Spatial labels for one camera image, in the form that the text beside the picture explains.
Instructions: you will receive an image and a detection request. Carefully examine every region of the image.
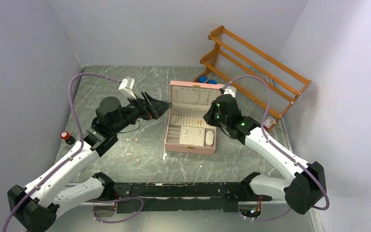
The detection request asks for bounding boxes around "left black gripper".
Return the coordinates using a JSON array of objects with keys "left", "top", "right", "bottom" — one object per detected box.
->
[{"left": 112, "top": 90, "right": 172, "bottom": 133}]

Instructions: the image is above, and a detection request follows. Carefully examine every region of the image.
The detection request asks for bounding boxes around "pink jewelry box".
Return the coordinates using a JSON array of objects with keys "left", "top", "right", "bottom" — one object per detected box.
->
[{"left": 164, "top": 81, "right": 222, "bottom": 155}]

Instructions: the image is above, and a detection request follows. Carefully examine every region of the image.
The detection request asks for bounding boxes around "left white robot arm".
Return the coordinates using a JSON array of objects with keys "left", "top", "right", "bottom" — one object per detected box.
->
[{"left": 8, "top": 92, "right": 172, "bottom": 232}]

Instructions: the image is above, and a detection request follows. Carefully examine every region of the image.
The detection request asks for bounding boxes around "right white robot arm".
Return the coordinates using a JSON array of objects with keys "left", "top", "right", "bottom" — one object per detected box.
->
[{"left": 203, "top": 94, "right": 327, "bottom": 215}]

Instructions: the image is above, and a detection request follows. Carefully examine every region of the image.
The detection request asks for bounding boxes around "thin silver bangle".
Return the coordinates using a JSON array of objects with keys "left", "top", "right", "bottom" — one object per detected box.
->
[{"left": 119, "top": 120, "right": 141, "bottom": 134}]

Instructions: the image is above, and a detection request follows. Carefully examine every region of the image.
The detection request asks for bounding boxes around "white oval pillow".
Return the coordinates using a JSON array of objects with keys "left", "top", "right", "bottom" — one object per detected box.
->
[{"left": 204, "top": 130, "right": 214, "bottom": 147}]

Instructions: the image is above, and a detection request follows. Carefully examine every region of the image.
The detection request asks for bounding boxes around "blue box right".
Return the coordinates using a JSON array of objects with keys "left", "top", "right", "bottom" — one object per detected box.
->
[{"left": 207, "top": 80, "right": 218, "bottom": 85}]

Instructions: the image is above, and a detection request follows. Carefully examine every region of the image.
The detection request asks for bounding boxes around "blue box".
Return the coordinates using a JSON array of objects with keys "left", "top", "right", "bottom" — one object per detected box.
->
[
  {"left": 198, "top": 76, "right": 209, "bottom": 83},
  {"left": 207, "top": 80, "right": 218, "bottom": 85}
]

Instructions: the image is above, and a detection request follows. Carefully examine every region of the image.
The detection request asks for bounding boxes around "blue box left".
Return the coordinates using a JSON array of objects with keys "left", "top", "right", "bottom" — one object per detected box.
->
[{"left": 198, "top": 76, "right": 209, "bottom": 83}]

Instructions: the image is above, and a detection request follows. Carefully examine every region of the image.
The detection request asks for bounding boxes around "crystal drop earring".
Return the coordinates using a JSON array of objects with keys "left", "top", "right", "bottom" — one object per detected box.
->
[{"left": 183, "top": 127, "right": 189, "bottom": 138}]

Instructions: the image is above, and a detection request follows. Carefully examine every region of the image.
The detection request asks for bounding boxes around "small red white box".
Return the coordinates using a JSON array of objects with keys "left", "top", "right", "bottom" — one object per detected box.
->
[{"left": 263, "top": 116, "right": 276, "bottom": 130}]

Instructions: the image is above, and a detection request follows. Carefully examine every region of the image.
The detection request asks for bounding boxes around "orange wooden rack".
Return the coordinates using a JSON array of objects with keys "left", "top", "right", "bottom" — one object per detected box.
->
[{"left": 195, "top": 26, "right": 311, "bottom": 129}]

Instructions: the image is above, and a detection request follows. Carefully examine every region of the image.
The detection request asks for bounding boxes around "red emergency stop button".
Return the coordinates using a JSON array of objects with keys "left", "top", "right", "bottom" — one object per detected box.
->
[{"left": 60, "top": 131, "right": 75, "bottom": 145}]

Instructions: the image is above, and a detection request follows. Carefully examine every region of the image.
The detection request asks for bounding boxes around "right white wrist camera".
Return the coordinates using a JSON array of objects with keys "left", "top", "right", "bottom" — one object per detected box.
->
[{"left": 224, "top": 86, "right": 237, "bottom": 98}]

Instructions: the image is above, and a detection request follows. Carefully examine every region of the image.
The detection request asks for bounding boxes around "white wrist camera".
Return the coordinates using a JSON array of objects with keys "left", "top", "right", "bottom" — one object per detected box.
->
[
  {"left": 118, "top": 76, "right": 138, "bottom": 99},
  {"left": 224, "top": 86, "right": 237, "bottom": 98}
]

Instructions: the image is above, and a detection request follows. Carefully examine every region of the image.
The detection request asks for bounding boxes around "silver necklace in lid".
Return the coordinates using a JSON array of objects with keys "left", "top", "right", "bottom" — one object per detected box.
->
[{"left": 176, "top": 87, "right": 200, "bottom": 105}]

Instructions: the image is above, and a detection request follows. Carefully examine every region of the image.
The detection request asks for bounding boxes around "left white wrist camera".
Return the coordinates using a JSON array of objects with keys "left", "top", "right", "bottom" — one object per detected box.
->
[{"left": 118, "top": 76, "right": 138, "bottom": 99}]

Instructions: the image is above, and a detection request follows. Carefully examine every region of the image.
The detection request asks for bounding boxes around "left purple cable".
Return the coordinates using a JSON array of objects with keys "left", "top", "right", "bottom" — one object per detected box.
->
[{"left": 1, "top": 72, "right": 145, "bottom": 232}]

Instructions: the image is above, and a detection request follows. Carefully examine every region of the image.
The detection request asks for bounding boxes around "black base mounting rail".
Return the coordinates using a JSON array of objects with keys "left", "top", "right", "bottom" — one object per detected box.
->
[{"left": 96, "top": 182, "right": 272, "bottom": 214}]

